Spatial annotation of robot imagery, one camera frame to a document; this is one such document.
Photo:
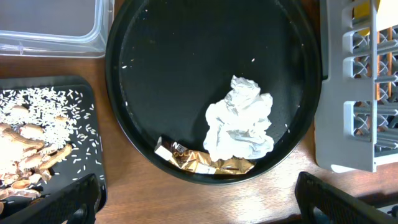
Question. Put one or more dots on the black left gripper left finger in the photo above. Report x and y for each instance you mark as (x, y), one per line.
(76, 203)

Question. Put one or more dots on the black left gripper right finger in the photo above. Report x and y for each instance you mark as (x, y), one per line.
(320, 202)

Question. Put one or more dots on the grey dishwasher rack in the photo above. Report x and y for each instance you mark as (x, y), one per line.
(356, 119)

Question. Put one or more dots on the black rectangular tray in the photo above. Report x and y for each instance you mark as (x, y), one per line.
(86, 157)

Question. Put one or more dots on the peanut shells and rice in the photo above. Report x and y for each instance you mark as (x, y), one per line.
(36, 125)

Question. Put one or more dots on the crumpled white paper napkin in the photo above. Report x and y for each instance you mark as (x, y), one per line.
(238, 123)

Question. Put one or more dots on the gold coffee sachet wrapper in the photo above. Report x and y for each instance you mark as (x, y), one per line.
(199, 162)

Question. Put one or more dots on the round black tray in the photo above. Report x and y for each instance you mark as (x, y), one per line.
(167, 61)

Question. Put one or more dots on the clear plastic bin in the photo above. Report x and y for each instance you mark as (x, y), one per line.
(56, 28)

